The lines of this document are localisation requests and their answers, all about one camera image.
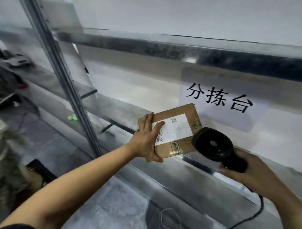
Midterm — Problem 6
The black scanner cable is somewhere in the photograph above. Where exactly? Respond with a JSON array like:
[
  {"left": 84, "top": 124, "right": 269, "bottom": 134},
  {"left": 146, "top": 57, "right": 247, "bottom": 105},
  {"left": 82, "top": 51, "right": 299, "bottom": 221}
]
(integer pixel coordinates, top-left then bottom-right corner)
[{"left": 226, "top": 194, "right": 264, "bottom": 229}]

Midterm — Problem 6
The white metal folding frame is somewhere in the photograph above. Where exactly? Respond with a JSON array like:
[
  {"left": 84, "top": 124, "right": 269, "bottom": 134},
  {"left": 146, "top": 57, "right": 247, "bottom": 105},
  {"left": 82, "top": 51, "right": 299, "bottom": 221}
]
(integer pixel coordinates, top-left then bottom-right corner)
[{"left": 0, "top": 93, "right": 16, "bottom": 104}]

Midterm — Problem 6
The thin white wire loop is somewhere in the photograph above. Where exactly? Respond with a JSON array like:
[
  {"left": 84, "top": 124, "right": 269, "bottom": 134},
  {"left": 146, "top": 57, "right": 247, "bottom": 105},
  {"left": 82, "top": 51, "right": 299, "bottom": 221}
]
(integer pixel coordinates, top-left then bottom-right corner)
[{"left": 161, "top": 208, "right": 182, "bottom": 229}]

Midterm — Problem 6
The black barcode scanner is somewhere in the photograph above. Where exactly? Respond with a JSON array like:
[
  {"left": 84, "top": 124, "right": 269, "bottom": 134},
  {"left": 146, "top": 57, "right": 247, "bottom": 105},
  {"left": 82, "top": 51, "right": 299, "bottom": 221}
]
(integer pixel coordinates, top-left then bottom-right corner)
[{"left": 191, "top": 127, "right": 248, "bottom": 174}]

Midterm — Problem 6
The person's black sleeve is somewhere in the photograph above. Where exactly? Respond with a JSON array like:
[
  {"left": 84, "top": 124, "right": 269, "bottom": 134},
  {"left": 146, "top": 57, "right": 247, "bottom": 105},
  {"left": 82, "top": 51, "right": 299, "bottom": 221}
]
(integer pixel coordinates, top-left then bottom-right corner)
[{"left": 0, "top": 224, "right": 36, "bottom": 229}]

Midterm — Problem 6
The metal shelving rack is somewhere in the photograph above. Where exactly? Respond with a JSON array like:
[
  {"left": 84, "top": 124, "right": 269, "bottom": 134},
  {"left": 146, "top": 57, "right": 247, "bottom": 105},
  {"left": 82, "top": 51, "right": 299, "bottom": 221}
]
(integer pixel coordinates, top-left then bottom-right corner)
[{"left": 0, "top": 0, "right": 302, "bottom": 229}]

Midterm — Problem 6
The person's left hand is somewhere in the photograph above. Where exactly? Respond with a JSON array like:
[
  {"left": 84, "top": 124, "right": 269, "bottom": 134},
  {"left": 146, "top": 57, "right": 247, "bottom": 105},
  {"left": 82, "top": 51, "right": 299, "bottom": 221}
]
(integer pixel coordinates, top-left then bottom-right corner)
[{"left": 127, "top": 113, "right": 166, "bottom": 163}]

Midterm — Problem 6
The green woven sack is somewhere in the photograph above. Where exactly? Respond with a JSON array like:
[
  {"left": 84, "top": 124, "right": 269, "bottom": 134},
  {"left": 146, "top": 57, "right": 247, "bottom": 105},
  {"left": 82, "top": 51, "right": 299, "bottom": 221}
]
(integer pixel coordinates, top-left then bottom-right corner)
[{"left": 0, "top": 118, "right": 32, "bottom": 213}]

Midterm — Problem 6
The black plastic crate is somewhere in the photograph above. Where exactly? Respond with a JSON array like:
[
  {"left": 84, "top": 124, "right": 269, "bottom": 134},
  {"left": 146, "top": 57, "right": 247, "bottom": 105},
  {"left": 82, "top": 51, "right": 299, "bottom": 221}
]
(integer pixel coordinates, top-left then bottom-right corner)
[{"left": 25, "top": 159, "right": 58, "bottom": 187}]

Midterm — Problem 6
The person's right hand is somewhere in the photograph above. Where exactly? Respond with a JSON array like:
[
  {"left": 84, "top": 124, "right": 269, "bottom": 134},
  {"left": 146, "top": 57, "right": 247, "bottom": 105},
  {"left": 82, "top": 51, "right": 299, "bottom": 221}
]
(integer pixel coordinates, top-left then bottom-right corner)
[{"left": 219, "top": 148, "right": 284, "bottom": 199}]

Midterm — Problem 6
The person's right forearm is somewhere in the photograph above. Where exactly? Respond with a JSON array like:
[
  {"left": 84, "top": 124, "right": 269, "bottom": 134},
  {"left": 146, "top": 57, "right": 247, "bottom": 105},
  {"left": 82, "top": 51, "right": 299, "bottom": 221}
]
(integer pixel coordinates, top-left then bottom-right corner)
[{"left": 269, "top": 182, "right": 302, "bottom": 229}]

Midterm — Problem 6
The white VR headset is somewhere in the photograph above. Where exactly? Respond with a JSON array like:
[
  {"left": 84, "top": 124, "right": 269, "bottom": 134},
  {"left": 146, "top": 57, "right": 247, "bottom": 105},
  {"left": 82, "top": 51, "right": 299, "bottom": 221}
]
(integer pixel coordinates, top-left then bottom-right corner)
[{"left": 2, "top": 53, "right": 32, "bottom": 68}]

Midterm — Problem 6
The person's left forearm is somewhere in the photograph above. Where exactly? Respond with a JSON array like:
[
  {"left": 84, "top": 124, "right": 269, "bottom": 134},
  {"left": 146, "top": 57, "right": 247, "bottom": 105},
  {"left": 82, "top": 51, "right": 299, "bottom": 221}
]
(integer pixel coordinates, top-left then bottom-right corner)
[{"left": 0, "top": 144, "right": 137, "bottom": 229}]

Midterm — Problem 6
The box with green post logo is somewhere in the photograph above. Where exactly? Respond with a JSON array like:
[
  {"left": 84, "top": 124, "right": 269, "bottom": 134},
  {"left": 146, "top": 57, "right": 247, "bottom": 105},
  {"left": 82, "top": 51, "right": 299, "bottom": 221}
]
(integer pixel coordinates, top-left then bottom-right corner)
[{"left": 138, "top": 103, "right": 203, "bottom": 162}]

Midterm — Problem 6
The white paper sign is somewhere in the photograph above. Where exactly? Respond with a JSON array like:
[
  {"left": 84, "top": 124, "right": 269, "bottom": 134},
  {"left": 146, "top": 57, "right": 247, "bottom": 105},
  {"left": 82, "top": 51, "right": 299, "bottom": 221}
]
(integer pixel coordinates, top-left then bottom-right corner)
[{"left": 178, "top": 67, "right": 267, "bottom": 132}]

